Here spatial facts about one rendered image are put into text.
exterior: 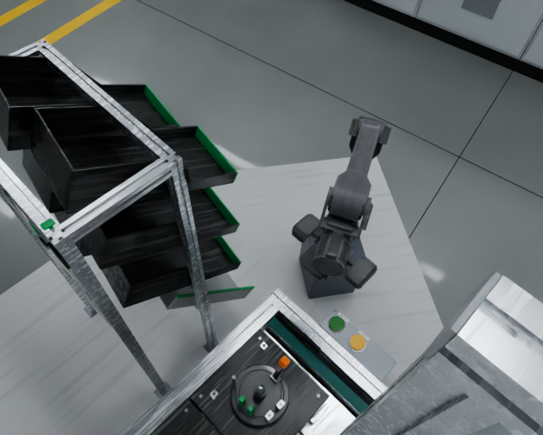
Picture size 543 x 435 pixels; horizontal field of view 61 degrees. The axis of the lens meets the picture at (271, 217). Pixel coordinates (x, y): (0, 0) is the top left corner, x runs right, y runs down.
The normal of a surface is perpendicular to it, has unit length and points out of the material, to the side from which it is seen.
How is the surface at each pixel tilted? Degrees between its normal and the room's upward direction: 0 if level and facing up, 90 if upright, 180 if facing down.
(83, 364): 0
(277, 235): 0
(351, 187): 11
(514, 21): 90
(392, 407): 90
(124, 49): 0
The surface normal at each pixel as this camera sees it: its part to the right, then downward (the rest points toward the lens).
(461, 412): -0.70, 0.58
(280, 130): 0.04, -0.55
